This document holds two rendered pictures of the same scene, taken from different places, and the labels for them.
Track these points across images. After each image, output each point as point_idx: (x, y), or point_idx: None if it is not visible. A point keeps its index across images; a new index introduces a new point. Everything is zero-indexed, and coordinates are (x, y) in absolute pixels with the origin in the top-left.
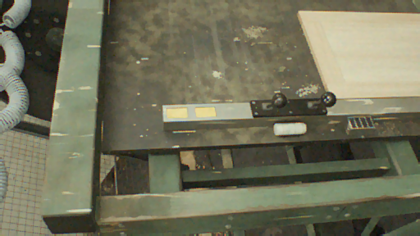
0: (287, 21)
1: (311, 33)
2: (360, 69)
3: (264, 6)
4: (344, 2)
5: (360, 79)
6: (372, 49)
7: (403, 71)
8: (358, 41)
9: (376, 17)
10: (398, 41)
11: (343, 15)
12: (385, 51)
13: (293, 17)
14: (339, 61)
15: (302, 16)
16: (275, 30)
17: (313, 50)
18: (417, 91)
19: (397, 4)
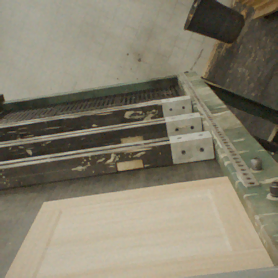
0: (26, 216)
1: (38, 223)
2: (75, 256)
3: (12, 205)
4: (120, 185)
5: (64, 269)
6: (115, 228)
7: (145, 250)
8: (100, 221)
9: (146, 192)
10: (163, 213)
11: (100, 197)
12: (133, 228)
13: (38, 211)
14: (50, 250)
15: (42, 207)
16: (0, 229)
17: (23, 242)
18: (152, 275)
19: (195, 175)
